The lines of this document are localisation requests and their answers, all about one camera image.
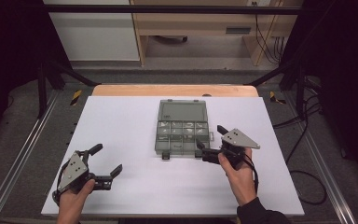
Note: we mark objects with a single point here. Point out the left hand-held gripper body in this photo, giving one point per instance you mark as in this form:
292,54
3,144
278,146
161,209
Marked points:
73,171

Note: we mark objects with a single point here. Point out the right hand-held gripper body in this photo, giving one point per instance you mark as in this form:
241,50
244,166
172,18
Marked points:
239,140

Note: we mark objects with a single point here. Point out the grey plastic compartment box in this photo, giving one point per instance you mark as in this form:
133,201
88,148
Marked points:
181,112

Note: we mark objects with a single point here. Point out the person's left hand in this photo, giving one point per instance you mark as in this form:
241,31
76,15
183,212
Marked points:
71,202

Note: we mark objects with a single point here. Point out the person's right hand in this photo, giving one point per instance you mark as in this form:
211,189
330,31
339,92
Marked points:
240,182

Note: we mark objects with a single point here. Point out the white table board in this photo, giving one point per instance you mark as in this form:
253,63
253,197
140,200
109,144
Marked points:
130,130

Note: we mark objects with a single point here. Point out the yellow black tape strip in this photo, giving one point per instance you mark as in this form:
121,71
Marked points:
275,98
75,97

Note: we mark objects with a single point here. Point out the wooden table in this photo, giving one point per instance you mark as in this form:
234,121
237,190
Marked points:
167,90

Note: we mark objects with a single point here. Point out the black metal stand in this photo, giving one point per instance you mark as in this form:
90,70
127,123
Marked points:
300,90
43,90

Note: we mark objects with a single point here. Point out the black object under desk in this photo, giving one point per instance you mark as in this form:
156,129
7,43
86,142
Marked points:
171,39

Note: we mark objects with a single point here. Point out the wooden desk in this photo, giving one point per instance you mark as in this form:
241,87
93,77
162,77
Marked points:
195,21

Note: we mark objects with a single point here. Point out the white cabinet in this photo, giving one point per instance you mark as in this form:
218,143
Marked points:
96,37

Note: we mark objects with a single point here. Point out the dark curtain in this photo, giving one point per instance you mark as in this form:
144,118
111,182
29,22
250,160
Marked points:
9,62
345,77

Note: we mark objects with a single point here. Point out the aluminium floor rail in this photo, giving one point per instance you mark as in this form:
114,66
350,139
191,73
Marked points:
326,174
21,155

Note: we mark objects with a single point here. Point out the black horizontal frame bar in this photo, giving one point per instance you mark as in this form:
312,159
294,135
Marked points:
167,9

